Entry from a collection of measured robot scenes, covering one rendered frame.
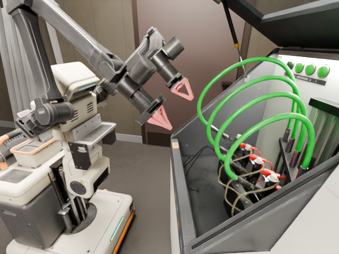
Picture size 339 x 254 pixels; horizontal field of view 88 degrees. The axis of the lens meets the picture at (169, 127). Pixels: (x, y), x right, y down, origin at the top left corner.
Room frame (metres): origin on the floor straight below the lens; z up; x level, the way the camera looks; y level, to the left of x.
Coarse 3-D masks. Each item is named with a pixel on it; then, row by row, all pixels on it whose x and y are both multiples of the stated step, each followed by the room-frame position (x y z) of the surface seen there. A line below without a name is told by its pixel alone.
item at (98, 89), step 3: (96, 87) 1.05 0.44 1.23; (99, 87) 1.03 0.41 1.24; (96, 90) 1.03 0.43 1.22; (99, 90) 1.03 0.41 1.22; (102, 90) 1.02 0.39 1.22; (99, 93) 1.02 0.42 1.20; (102, 93) 1.03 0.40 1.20; (105, 93) 1.03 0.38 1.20; (99, 96) 1.02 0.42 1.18; (102, 96) 1.03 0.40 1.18; (105, 96) 1.05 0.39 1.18; (102, 99) 1.04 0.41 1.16; (105, 99) 1.09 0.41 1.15; (99, 102) 1.01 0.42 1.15
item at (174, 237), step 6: (174, 198) 0.63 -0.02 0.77; (174, 204) 0.63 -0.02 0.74; (174, 210) 0.62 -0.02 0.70; (174, 216) 0.62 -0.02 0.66; (174, 222) 0.61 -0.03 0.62; (174, 228) 0.60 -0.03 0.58; (174, 234) 0.60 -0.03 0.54; (174, 240) 0.59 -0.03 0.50; (174, 246) 0.59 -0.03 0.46; (174, 252) 0.58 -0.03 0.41
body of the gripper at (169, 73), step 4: (168, 64) 0.65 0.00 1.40; (164, 68) 0.64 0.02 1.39; (168, 68) 0.64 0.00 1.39; (172, 68) 0.65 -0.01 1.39; (160, 72) 0.65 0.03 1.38; (164, 72) 0.64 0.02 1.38; (168, 72) 0.64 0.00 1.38; (172, 72) 0.64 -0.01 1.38; (176, 72) 0.64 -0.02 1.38; (164, 76) 0.64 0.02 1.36; (168, 76) 0.64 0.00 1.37; (172, 76) 0.63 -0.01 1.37; (176, 76) 0.61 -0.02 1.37; (180, 76) 0.63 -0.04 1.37; (168, 80) 0.64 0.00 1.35; (172, 80) 0.61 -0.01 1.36; (176, 80) 0.65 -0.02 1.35; (168, 84) 0.61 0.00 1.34
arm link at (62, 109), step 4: (52, 104) 0.60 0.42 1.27; (56, 104) 0.61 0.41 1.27; (60, 104) 0.62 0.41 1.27; (64, 104) 0.63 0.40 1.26; (56, 108) 0.59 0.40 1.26; (60, 108) 0.60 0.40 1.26; (64, 108) 0.62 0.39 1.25; (68, 108) 0.63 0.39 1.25; (60, 112) 0.60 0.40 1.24; (64, 112) 0.61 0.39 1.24; (68, 112) 0.62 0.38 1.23; (60, 116) 0.59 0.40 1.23; (64, 116) 0.61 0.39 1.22; (68, 116) 0.62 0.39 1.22; (60, 120) 0.60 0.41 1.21; (64, 120) 0.62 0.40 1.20; (52, 124) 0.59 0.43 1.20
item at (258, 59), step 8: (240, 64) 0.62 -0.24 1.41; (280, 64) 0.63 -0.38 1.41; (224, 72) 0.62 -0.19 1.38; (288, 72) 0.63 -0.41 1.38; (216, 80) 0.62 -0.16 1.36; (208, 88) 0.62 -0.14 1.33; (200, 96) 0.62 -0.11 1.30; (200, 104) 0.61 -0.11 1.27; (296, 104) 0.63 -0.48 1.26; (200, 112) 0.61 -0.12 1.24; (288, 128) 0.63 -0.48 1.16
